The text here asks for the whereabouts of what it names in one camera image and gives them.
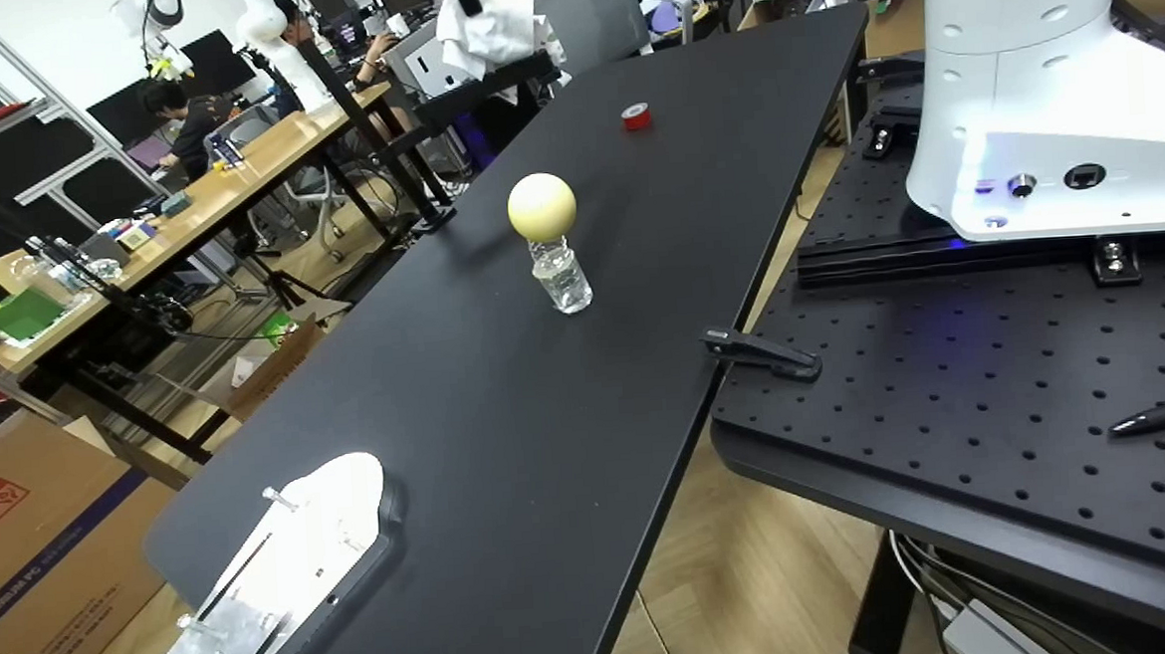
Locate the person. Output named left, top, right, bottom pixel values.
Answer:
left=272, top=0, right=414, bottom=144
left=135, top=75, right=239, bottom=185

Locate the white cloth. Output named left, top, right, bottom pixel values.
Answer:
left=433, top=0, right=569, bottom=109

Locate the black monitor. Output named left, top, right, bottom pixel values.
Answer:
left=82, top=27, right=262, bottom=150

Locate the open cardboard box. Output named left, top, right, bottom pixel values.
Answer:
left=191, top=315, right=335, bottom=425

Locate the black clamp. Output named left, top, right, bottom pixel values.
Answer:
left=698, top=322, right=824, bottom=389

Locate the metal frame shelf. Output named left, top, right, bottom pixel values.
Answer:
left=0, top=0, right=173, bottom=269

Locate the grey power brick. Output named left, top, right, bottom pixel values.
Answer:
left=940, top=593, right=1061, bottom=654

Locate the wooden table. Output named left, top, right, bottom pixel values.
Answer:
left=0, top=80, right=412, bottom=476

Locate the grey office chair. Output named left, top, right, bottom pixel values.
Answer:
left=523, top=0, right=657, bottom=80

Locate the large cardboard box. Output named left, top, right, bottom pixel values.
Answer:
left=0, top=401, right=188, bottom=654

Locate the black pole stand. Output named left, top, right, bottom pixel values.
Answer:
left=293, top=27, right=571, bottom=241

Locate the green sheet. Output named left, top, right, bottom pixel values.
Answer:
left=0, top=285, right=69, bottom=345

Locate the cream ball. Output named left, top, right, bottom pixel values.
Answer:
left=506, top=171, right=580, bottom=245

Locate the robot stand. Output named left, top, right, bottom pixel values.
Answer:
left=690, top=34, right=1165, bottom=654

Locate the black tripod stand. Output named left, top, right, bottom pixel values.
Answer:
left=235, top=230, right=353, bottom=321

